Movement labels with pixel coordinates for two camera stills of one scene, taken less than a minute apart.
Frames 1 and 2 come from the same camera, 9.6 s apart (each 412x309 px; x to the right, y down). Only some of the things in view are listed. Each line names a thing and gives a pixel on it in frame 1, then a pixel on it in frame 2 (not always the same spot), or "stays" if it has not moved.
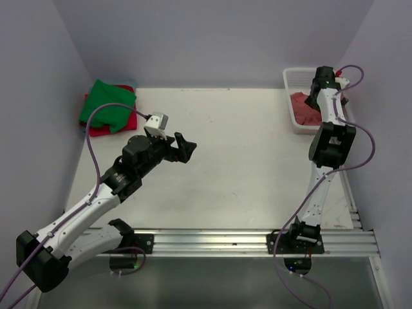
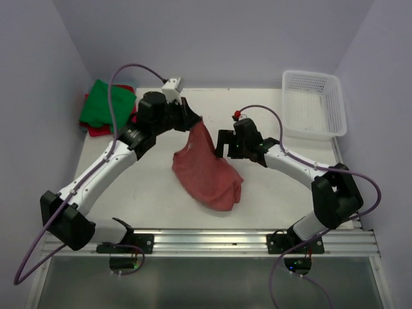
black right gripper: (309, 101) -> (226, 136)
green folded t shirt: (114, 116) stays
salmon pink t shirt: (305, 114) -> (212, 181)
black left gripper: (185, 147) -> (188, 118)
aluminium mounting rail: (246, 242) stays
